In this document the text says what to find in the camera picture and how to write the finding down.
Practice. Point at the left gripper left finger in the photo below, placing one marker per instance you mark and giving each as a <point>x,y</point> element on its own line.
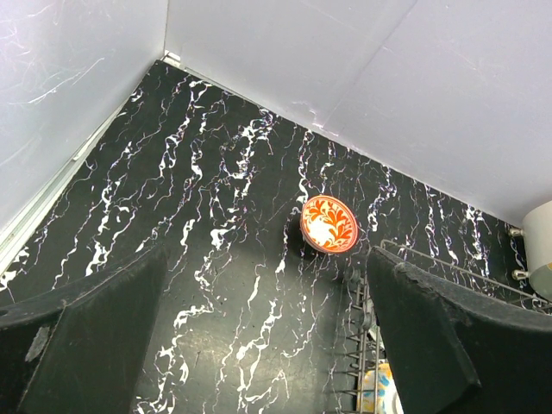
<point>80,348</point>

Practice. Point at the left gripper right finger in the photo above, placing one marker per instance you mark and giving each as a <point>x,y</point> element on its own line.
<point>453,350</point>

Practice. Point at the blue yellow floral bowl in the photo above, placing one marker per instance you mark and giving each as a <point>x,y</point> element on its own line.
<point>379,392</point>

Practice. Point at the red orange floral bowl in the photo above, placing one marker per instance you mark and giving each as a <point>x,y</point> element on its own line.
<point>328,225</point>

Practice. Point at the round white drawer cabinet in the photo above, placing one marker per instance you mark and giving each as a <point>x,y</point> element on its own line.
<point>537,234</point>

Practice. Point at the dark wire dish rack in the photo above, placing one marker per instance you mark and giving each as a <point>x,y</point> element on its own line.
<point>366,348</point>

